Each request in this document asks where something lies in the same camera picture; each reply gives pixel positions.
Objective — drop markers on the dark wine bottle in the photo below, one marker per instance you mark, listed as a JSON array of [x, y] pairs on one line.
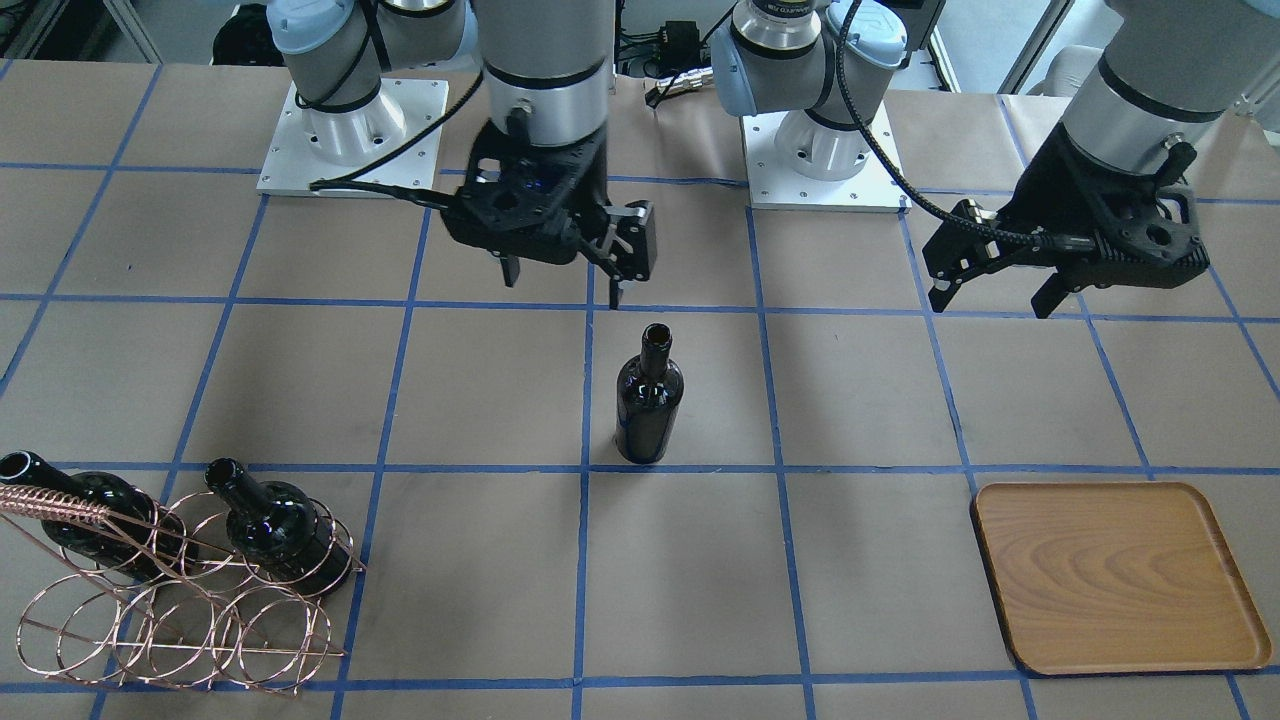
[[114, 521], [649, 389], [279, 529]]

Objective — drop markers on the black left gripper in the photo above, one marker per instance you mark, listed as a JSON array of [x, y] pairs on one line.
[[1040, 193]]

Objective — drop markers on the wooden tray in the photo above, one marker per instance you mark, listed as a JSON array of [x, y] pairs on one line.
[[1116, 578]]

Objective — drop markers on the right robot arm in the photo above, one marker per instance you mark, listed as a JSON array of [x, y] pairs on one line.
[[547, 67]]

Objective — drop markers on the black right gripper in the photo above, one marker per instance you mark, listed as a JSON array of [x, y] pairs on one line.
[[592, 178]]

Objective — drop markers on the copper wire wine basket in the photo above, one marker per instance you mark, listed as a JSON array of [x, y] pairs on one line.
[[218, 621]]

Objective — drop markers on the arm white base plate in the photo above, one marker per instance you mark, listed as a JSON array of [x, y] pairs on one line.
[[308, 145], [794, 164]]

